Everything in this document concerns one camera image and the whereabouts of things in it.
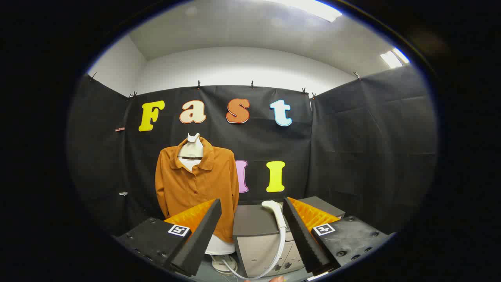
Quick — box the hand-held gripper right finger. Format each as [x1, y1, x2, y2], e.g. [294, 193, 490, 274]
[283, 197, 394, 277]

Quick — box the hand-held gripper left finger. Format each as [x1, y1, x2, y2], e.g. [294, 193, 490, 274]
[115, 198, 222, 277]

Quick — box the orange button-up shirt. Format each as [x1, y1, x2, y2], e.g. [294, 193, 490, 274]
[155, 136, 240, 243]

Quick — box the round white mannequin base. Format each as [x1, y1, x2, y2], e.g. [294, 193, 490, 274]
[211, 254, 238, 274]

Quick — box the white mannequin torso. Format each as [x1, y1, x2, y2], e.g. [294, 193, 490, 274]
[178, 132, 236, 256]

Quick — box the black backdrop cloth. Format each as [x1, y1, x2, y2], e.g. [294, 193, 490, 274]
[67, 65, 438, 239]

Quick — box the square ceiling light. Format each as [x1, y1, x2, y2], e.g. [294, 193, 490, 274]
[380, 47, 410, 69]

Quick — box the long ceiling light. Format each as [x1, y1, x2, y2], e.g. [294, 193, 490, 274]
[266, 0, 343, 23]

